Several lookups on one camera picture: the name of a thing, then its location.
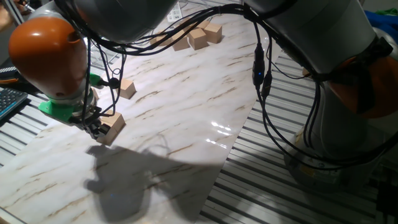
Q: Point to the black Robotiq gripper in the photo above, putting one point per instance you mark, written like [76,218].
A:
[88,118]

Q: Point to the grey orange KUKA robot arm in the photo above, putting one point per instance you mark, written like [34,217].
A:
[46,56]

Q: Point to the white marble pattern sheet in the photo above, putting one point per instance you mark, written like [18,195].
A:
[186,109]

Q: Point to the black computer keyboard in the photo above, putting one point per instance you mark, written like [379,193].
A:
[11,101]

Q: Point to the small light wooden cube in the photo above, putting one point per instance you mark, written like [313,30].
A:
[167,40]
[160,41]
[152,41]

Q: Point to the orange black teach pendant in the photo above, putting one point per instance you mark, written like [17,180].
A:
[7,72]

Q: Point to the large light wooden cube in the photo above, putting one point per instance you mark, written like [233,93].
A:
[180,44]
[191,27]
[203,24]
[213,33]
[197,39]

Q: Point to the white power strip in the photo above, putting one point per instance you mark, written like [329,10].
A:
[174,14]

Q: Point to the thick grey metal strut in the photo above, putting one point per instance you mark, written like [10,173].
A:
[14,12]

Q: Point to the brown cardboard box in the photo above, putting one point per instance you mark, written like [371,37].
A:
[306,72]

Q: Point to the blue fabric bag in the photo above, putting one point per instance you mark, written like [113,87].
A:
[384,21]

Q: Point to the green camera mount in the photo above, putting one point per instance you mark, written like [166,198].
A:
[56,110]

